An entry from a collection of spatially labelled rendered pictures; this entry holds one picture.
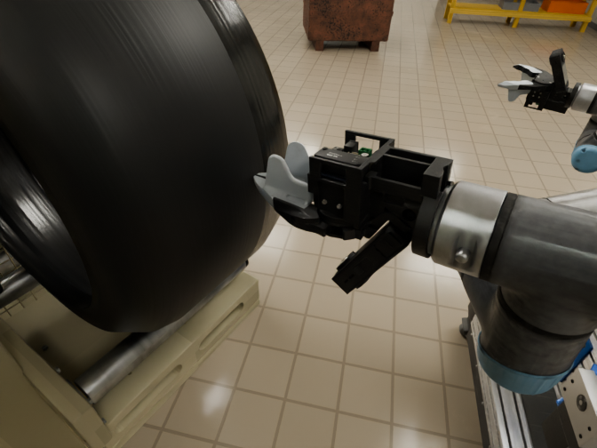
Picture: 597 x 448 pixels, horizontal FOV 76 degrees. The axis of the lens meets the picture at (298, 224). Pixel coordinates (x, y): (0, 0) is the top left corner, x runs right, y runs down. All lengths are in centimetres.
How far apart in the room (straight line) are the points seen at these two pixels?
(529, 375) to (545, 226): 15
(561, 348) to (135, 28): 44
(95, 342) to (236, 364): 92
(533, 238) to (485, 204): 4
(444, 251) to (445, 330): 157
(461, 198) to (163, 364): 53
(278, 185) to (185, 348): 38
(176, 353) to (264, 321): 111
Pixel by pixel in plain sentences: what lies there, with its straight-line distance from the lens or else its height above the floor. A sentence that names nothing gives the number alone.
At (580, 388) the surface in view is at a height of 66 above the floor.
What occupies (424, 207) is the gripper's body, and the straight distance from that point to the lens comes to 33.
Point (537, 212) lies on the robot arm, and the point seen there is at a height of 127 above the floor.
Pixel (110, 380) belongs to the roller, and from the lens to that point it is 65.
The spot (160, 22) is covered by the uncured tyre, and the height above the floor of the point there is 135.
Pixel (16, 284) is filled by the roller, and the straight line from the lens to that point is 84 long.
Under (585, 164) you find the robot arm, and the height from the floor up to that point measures 94.
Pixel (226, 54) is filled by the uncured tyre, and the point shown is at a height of 132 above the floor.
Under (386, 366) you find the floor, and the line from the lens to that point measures 171.
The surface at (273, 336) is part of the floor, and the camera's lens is 173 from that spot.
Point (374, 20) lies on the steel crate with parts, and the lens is 549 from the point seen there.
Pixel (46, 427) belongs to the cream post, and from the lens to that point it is 76.
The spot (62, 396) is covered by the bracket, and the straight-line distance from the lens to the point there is 61.
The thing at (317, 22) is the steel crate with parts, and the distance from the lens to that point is 536.
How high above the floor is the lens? 144
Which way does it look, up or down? 40 degrees down
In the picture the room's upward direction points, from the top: 2 degrees clockwise
